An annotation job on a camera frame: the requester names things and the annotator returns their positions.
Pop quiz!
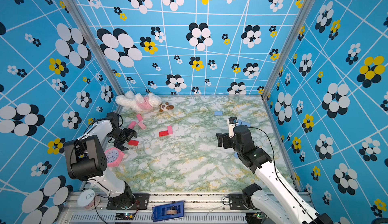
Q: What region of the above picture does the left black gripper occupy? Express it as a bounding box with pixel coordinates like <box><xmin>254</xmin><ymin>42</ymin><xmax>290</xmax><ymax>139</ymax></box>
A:
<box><xmin>109</xmin><ymin>128</ymin><xmax>137</xmax><ymax>151</ymax></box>

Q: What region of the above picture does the pink block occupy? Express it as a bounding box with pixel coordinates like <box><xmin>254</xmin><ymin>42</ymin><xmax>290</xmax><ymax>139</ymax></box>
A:
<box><xmin>128</xmin><ymin>121</ymin><xmax>136</xmax><ymax>129</ymax></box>
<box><xmin>167</xmin><ymin>126</ymin><xmax>173</xmax><ymax>135</ymax></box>
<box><xmin>136</xmin><ymin>114</ymin><xmax>143</xmax><ymax>122</ymax></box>
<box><xmin>137</xmin><ymin>122</ymin><xmax>146</xmax><ymax>130</ymax></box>

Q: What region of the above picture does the red block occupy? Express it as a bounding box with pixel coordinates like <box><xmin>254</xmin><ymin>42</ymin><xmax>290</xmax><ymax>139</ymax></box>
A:
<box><xmin>159</xmin><ymin>131</ymin><xmax>169</xmax><ymax>137</ymax></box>
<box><xmin>128</xmin><ymin>140</ymin><xmax>139</xmax><ymax>146</ymax></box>

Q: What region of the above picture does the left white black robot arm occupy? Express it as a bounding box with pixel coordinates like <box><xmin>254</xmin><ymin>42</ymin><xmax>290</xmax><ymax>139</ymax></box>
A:
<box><xmin>64</xmin><ymin>112</ymin><xmax>137</xmax><ymax>209</ymax></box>

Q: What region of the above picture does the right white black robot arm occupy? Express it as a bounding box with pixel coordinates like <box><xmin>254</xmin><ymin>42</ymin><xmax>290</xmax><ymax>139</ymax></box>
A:
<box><xmin>216</xmin><ymin>124</ymin><xmax>333</xmax><ymax>224</ymax></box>

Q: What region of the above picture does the pink alarm clock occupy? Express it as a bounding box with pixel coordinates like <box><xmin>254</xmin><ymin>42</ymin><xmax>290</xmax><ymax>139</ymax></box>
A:
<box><xmin>105</xmin><ymin>147</ymin><xmax>125</xmax><ymax>167</ymax></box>

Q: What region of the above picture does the light blue block right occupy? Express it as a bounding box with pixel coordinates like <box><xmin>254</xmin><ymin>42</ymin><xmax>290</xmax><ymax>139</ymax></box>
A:
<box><xmin>237</xmin><ymin>120</ymin><xmax>251</xmax><ymax>127</ymax></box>

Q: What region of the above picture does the white pink plush toy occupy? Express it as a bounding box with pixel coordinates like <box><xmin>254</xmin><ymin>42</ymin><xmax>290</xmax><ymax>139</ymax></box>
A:
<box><xmin>115</xmin><ymin>91</ymin><xmax>162</xmax><ymax>113</ymax></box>

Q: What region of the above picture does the small brown white plush dog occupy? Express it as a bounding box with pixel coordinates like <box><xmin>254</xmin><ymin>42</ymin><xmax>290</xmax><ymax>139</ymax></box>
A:
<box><xmin>159</xmin><ymin>102</ymin><xmax>174</xmax><ymax>112</ymax></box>

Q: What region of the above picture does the left circuit board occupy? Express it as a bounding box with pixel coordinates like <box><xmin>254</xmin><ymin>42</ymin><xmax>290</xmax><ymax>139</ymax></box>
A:
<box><xmin>115</xmin><ymin>212</ymin><xmax>136</xmax><ymax>221</ymax></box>

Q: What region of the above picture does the circuit board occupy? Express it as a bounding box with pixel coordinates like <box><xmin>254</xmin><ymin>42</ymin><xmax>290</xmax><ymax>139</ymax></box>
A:
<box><xmin>115</xmin><ymin>212</ymin><xmax>136</xmax><ymax>221</ymax></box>
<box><xmin>250</xmin><ymin>213</ymin><xmax>263</xmax><ymax>220</ymax></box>

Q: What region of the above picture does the right circuit board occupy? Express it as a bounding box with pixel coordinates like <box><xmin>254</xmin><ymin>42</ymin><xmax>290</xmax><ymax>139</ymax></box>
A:
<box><xmin>250</xmin><ymin>213</ymin><xmax>263</xmax><ymax>220</ymax></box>

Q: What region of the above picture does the blue box device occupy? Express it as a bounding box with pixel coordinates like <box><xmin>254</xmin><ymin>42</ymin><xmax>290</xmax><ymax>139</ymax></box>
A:
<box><xmin>152</xmin><ymin>201</ymin><xmax>185</xmax><ymax>222</ymax></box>

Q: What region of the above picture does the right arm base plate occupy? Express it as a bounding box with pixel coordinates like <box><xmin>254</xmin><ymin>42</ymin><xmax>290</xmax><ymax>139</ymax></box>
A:
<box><xmin>228</xmin><ymin>193</ymin><xmax>258</xmax><ymax>210</ymax></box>

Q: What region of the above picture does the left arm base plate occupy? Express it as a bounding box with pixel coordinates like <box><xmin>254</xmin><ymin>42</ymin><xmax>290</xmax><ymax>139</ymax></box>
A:
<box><xmin>106</xmin><ymin>193</ymin><xmax>150</xmax><ymax>210</ymax></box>

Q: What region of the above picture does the aluminium front rail frame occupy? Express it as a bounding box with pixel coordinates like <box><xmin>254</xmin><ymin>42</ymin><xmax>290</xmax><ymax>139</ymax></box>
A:
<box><xmin>58</xmin><ymin>192</ymin><xmax>313</xmax><ymax>224</ymax></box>

